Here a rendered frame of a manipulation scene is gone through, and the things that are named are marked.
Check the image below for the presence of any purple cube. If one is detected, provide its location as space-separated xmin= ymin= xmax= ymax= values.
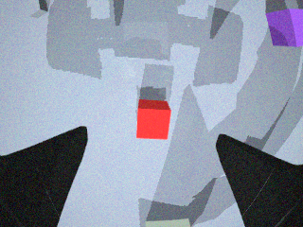
xmin=265 ymin=9 xmax=303 ymax=46

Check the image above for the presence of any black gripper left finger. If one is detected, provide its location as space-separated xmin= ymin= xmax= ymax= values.
xmin=0 ymin=126 xmax=88 ymax=227

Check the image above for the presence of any red block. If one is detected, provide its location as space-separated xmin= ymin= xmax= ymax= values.
xmin=136 ymin=99 xmax=170 ymax=139

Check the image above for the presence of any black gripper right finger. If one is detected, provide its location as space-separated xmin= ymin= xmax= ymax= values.
xmin=216 ymin=133 xmax=303 ymax=227

